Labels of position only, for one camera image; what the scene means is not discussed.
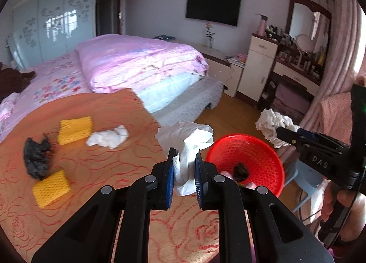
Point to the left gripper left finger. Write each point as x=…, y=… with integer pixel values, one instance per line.
x=114, y=224

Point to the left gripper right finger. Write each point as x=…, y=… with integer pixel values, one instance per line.
x=254, y=225

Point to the white tissue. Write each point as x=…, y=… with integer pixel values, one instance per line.
x=268, y=123

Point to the white plastic bag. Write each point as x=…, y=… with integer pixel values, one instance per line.
x=188, y=138

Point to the right hand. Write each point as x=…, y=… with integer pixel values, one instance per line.
x=356, y=219

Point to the light blue plastic chair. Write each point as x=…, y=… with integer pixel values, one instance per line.
x=311, y=182

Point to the yellow foam net near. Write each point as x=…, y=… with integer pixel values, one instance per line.
x=51, y=188

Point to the yellow foam net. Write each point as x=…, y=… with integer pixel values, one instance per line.
x=74, y=130
x=51, y=188

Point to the red plastic mesh basket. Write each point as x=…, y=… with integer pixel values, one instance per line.
x=261, y=161

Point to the black crumpled bag near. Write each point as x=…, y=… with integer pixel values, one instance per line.
x=240, y=173

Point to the orange rose tablecloth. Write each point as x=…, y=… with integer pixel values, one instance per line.
x=184, y=233

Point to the black crumpled plastic bag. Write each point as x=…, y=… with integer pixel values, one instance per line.
x=36, y=157

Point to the small white tissue wad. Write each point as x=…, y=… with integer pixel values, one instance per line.
x=109, y=138

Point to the yellow foam net far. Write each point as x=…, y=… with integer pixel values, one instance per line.
x=74, y=130

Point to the round white makeup mirror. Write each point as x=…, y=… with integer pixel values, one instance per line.
x=304, y=44

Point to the white tall cabinet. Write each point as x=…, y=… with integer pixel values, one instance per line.
x=258, y=65

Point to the white bedside table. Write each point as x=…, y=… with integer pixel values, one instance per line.
x=221, y=69

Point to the pink thermos bottle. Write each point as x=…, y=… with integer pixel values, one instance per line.
x=262, y=25

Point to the brown teddy bear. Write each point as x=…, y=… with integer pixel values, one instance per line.
x=13, y=81

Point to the pink folded quilt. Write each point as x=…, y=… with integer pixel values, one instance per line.
x=113, y=62

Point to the bed with floral sheet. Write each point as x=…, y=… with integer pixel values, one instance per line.
x=171, y=79

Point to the rose in glass vase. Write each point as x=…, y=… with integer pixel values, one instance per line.
x=210, y=35

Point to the glass sliding wardrobe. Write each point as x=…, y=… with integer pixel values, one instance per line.
x=43, y=30

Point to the dark wooden door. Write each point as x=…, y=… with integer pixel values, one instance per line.
x=110, y=17

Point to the vanity mirror with frame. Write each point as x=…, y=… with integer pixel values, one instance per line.
x=311, y=19

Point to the black wall television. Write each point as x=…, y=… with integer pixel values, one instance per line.
x=219, y=11

